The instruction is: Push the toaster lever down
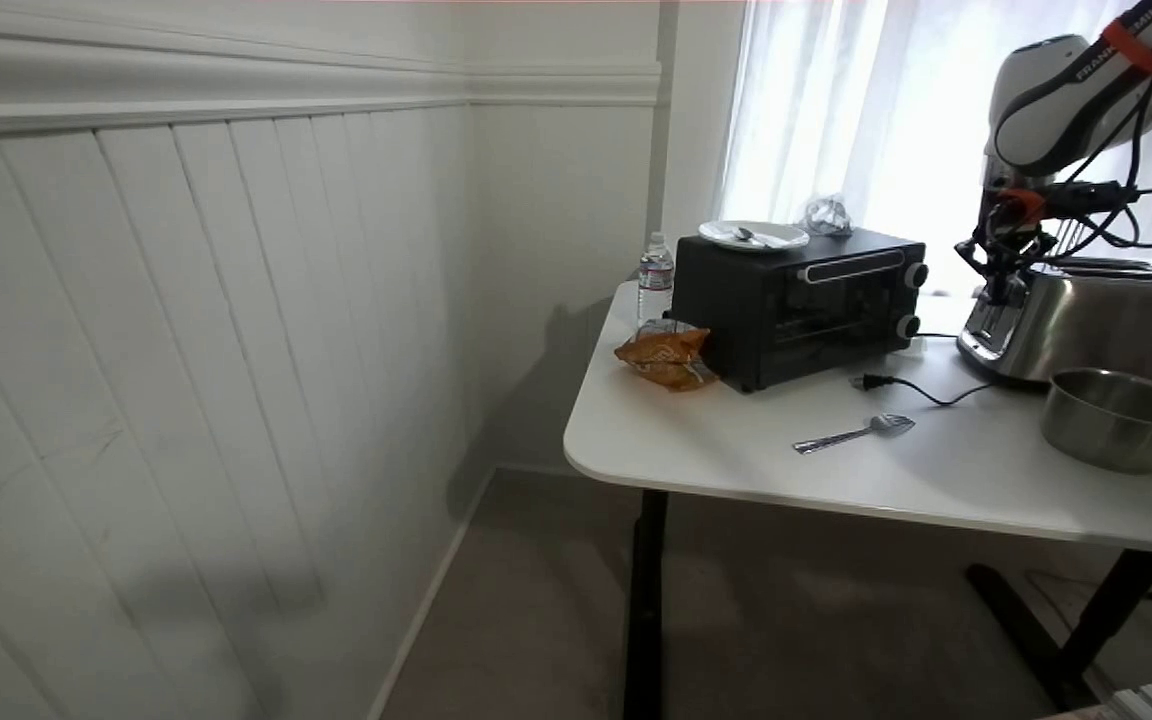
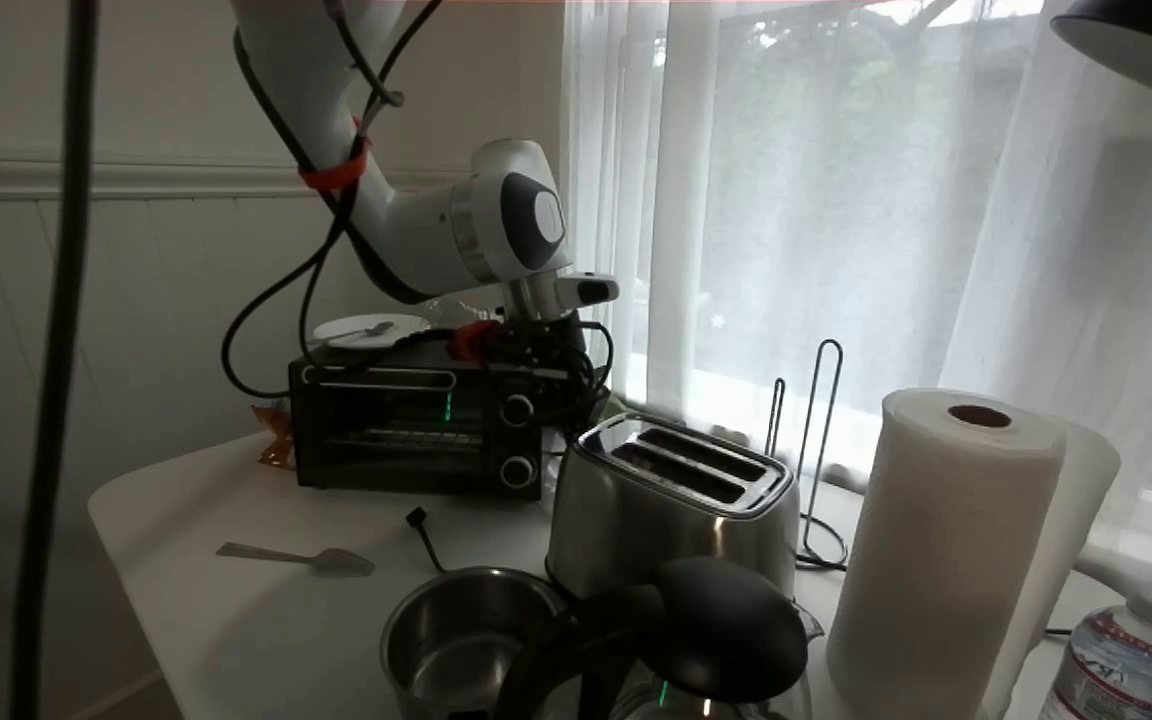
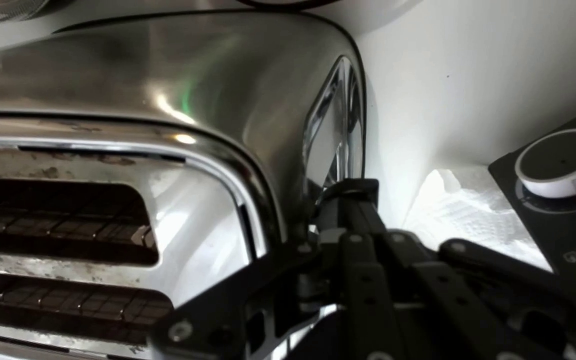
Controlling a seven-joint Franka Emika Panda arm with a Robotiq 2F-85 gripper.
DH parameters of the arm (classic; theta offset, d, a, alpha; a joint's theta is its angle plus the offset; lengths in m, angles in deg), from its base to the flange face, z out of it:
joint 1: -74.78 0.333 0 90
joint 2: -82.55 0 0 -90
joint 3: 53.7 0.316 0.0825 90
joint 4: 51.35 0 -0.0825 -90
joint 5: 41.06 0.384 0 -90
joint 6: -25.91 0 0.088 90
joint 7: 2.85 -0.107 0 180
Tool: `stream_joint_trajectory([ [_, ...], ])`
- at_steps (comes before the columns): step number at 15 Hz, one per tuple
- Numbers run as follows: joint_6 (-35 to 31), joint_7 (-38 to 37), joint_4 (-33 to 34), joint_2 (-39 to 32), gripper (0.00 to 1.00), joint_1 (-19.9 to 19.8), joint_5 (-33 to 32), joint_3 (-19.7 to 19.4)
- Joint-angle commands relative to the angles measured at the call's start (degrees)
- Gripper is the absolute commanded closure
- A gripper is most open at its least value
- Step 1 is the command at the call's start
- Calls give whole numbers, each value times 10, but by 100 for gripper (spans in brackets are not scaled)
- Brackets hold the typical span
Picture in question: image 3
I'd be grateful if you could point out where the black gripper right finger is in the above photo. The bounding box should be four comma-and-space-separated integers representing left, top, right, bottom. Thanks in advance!
359, 199, 576, 360

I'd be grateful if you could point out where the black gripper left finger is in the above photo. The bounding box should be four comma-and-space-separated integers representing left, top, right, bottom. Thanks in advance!
153, 199, 395, 360

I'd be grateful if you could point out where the black toaster oven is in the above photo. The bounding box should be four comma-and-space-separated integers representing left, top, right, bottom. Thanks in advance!
485, 107, 576, 282

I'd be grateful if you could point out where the chrome two-slot toaster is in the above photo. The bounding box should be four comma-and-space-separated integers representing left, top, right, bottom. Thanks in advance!
0, 9, 370, 360

